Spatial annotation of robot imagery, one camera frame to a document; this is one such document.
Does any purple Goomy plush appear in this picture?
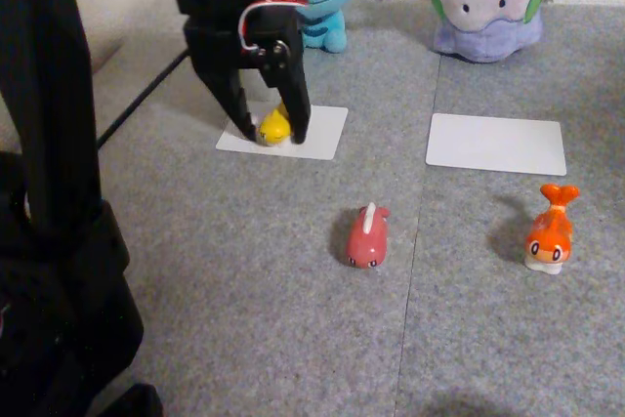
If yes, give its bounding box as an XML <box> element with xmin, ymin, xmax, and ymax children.
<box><xmin>423</xmin><ymin>0</ymin><xmax>554</xmax><ymax>63</ymax></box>

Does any black cable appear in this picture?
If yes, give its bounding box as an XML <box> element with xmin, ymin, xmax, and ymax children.
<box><xmin>96</xmin><ymin>48</ymin><xmax>191</xmax><ymax>147</ymax></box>

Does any orange shrimp sushi toy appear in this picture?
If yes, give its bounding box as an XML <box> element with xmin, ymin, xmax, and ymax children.
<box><xmin>523</xmin><ymin>183</ymin><xmax>582</xmax><ymax>275</ymax></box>

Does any pink sushi toy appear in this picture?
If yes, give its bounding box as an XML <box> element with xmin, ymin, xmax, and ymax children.
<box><xmin>345</xmin><ymin>202</ymin><xmax>393</xmax><ymax>271</ymax></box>

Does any white card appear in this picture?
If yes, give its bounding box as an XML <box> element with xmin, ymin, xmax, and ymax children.
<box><xmin>215</xmin><ymin>103</ymin><xmax>350</xmax><ymax>161</ymax></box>
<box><xmin>425</xmin><ymin>112</ymin><xmax>568</xmax><ymax>178</ymax></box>

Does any yellow egg sushi toy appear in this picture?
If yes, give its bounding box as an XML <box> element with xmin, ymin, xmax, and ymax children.
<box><xmin>256</xmin><ymin>102</ymin><xmax>294</xmax><ymax>147</ymax></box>

